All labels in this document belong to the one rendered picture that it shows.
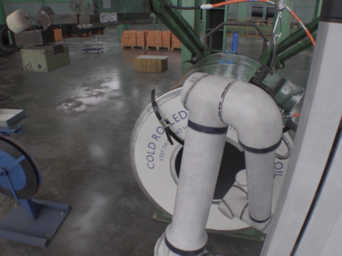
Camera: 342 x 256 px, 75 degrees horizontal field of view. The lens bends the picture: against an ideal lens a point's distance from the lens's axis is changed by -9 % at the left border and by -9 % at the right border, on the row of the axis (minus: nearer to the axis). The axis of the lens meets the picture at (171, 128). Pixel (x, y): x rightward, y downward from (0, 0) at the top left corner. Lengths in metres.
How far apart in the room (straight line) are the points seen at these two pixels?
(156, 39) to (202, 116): 12.05
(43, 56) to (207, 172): 1.06
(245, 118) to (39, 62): 1.16
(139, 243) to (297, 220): 1.89
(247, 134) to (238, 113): 0.06
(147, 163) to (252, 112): 1.27
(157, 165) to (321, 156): 1.48
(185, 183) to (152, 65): 6.96
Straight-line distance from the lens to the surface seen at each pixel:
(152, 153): 1.70
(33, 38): 1.50
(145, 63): 7.67
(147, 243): 2.20
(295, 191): 0.37
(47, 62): 1.43
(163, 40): 12.50
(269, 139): 0.61
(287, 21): 5.99
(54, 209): 2.67
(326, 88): 0.31
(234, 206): 1.06
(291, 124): 1.26
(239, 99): 0.58
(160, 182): 1.82
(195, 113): 0.65
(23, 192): 2.30
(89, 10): 1.27
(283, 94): 1.22
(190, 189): 0.73
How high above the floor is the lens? 1.74
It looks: 26 degrees down
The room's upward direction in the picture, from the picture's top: straight up
